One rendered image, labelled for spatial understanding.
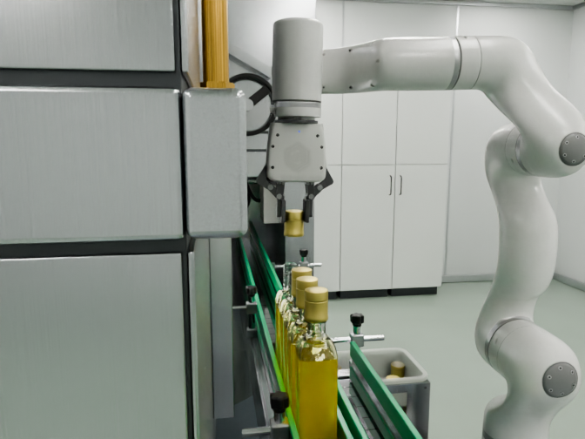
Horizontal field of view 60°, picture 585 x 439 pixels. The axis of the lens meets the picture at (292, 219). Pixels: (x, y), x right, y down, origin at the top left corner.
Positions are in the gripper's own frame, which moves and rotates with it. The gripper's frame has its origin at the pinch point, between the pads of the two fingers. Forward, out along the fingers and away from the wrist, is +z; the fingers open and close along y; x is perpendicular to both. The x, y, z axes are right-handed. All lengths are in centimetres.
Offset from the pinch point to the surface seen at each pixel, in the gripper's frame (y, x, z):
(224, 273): -12.0, -19.5, 5.9
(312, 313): 0.3, -19.6, 11.8
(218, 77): -12, -45, -17
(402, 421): 14.2, -20.3, 28.6
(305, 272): 0.9, -8.2, 9.0
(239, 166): -11, -67, -11
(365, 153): 113, 375, 1
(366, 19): 121, 421, -128
